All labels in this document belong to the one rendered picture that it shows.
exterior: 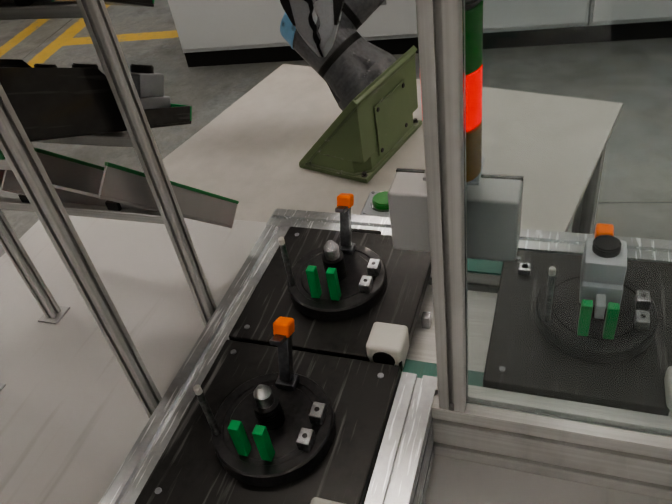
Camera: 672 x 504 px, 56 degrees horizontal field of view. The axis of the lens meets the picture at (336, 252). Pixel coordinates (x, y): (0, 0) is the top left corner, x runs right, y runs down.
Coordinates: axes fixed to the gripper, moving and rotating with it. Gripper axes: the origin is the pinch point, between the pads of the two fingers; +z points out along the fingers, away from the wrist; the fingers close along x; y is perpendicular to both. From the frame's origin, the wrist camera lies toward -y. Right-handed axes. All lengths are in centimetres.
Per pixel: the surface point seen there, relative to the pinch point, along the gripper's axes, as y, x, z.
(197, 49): 255, 186, 112
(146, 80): -14.9, 18.7, -2.6
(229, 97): 216, 148, 123
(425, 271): -14.9, -16.7, 26.2
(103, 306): -41.5, 14.0, 11.7
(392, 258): -12.8, -11.4, 26.2
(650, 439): -36, -45, 27
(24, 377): -37, 43, 37
